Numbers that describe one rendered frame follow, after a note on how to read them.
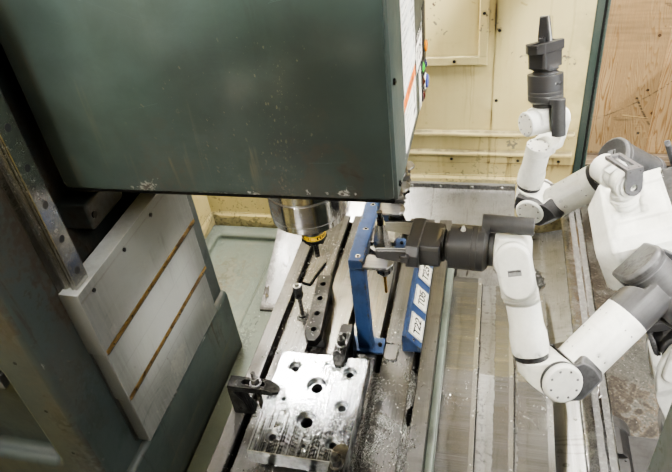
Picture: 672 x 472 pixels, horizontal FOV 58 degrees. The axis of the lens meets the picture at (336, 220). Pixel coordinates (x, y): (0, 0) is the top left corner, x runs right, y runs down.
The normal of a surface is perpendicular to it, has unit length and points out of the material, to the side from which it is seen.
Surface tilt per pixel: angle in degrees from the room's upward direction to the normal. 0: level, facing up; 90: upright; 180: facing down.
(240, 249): 0
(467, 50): 90
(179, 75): 90
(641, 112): 90
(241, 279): 0
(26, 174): 90
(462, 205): 24
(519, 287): 67
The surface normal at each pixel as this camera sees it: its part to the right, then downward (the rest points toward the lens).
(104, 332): 0.97, 0.04
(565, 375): 0.09, 0.17
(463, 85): -0.22, 0.61
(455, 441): -0.14, -0.71
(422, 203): -0.18, -0.48
